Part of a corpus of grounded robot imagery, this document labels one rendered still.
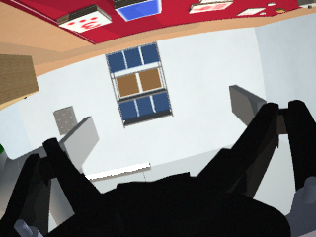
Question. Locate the red card cloth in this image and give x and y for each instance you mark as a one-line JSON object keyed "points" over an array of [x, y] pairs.
{"points": [[30, 10], [174, 12]]}

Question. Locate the brown flat bar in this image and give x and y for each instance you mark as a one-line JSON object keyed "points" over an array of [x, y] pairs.
{"points": [[280, 10]]}

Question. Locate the blue playing card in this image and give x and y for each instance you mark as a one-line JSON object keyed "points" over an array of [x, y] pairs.
{"points": [[139, 9]]}

